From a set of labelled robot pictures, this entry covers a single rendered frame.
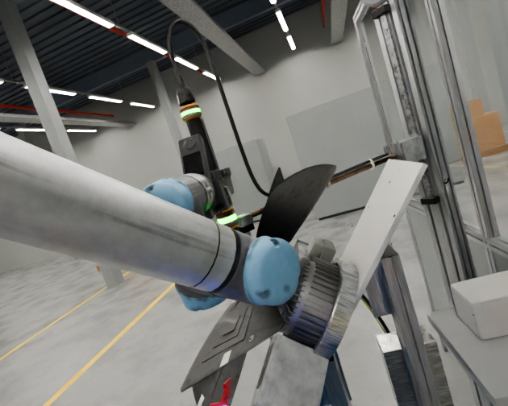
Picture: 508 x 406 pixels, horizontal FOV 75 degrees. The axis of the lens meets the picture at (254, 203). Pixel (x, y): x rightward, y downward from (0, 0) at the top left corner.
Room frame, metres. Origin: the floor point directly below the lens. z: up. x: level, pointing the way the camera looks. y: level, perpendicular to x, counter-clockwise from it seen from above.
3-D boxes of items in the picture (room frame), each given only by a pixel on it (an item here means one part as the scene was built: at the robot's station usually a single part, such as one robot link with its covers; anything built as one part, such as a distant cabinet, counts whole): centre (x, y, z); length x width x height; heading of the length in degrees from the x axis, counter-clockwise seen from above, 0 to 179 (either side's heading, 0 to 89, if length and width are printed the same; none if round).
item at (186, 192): (0.48, 0.11, 1.45); 0.11 x 0.08 x 0.09; 171
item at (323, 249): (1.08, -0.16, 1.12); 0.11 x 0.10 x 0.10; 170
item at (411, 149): (1.02, -0.50, 1.36); 0.10 x 0.07 x 0.08; 115
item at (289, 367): (0.69, 0.05, 0.98); 0.20 x 0.16 x 0.20; 80
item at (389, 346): (0.91, -0.30, 0.73); 0.15 x 0.09 x 0.22; 80
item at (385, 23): (1.04, -0.54, 1.48); 0.05 x 0.03 x 0.62; 25
